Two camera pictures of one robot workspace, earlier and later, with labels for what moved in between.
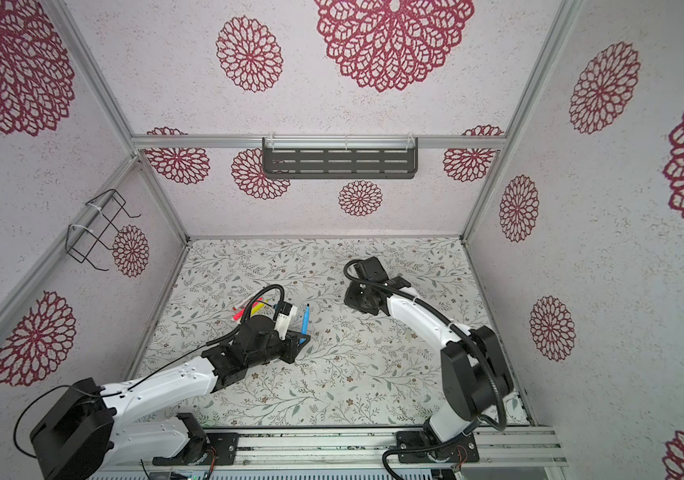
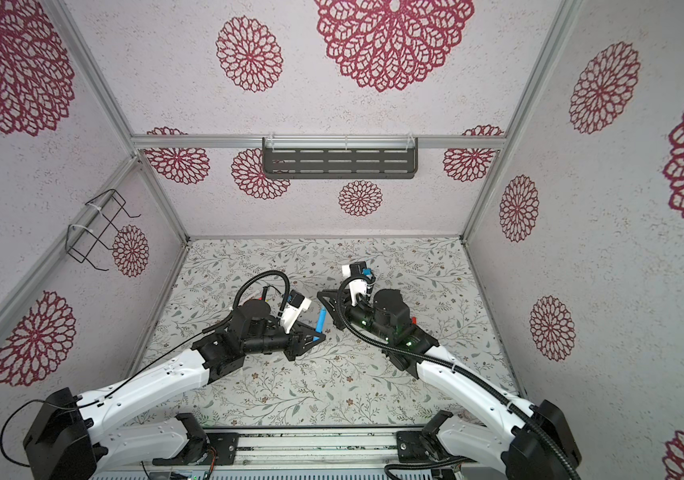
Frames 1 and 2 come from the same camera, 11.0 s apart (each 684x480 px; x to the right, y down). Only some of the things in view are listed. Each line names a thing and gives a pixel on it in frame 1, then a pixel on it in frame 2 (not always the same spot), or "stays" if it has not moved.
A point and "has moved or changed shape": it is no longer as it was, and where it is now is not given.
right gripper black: x=350 y=297 -> x=332 y=298
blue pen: x=306 y=318 has moved or changed shape
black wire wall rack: x=81 y=240 stays
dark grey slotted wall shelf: x=336 y=157 stays
